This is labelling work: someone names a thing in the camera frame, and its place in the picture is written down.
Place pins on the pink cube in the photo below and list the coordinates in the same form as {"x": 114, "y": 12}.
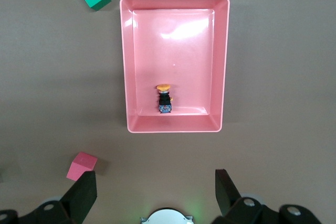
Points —
{"x": 78, "y": 166}

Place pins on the pink plastic tray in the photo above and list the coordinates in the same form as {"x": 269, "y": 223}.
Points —
{"x": 173, "y": 51}

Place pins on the yellow push button switch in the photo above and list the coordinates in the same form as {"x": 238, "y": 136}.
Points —
{"x": 165, "y": 100}

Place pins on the brown table cover mat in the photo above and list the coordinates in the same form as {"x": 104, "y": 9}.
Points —
{"x": 39, "y": 77}

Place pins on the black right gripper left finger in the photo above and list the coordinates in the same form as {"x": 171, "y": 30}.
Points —
{"x": 78, "y": 200}

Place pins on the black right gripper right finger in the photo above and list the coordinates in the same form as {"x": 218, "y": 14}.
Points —
{"x": 231, "y": 203}

